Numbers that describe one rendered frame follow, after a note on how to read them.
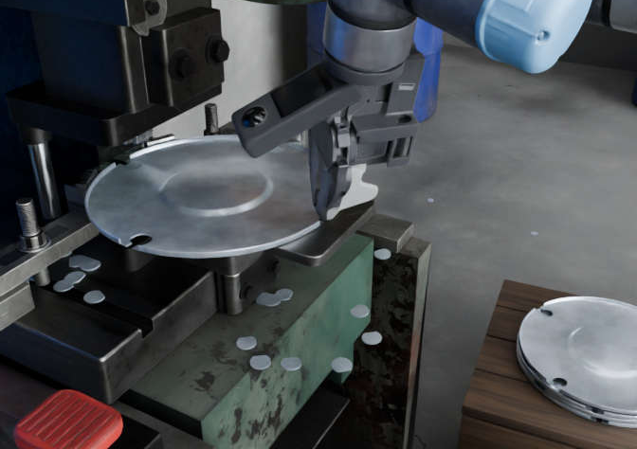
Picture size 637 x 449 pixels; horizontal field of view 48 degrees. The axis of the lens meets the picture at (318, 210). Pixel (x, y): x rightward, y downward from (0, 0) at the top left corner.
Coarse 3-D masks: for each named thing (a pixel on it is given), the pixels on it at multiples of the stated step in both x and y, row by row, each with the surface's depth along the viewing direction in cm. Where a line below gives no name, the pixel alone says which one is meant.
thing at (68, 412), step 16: (48, 400) 55; (64, 400) 55; (80, 400) 56; (96, 400) 56; (32, 416) 54; (48, 416) 54; (64, 416) 54; (80, 416) 54; (96, 416) 54; (112, 416) 54; (16, 432) 53; (32, 432) 53; (48, 432) 53; (64, 432) 53; (80, 432) 53; (96, 432) 53; (112, 432) 53; (32, 448) 52; (48, 448) 51; (64, 448) 51; (80, 448) 51; (96, 448) 52
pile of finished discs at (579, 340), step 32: (544, 320) 126; (576, 320) 126; (608, 320) 126; (544, 352) 118; (576, 352) 117; (608, 352) 117; (544, 384) 112; (576, 384) 112; (608, 384) 112; (608, 416) 108
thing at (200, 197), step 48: (192, 144) 93; (240, 144) 93; (96, 192) 81; (144, 192) 81; (192, 192) 80; (240, 192) 80; (288, 192) 81; (192, 240) 72; (240, 240) 72; (288, 240) 72
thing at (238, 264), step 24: (336, 216) 77; (360, 216) 77; (312, 240) 73; (336, 240) 73; (216, 264) 80; (240, 264) 80; (264, 264) 85; (312, 264) 70; (240, 288) 82; (264, 288) 87; (240, 312) 83
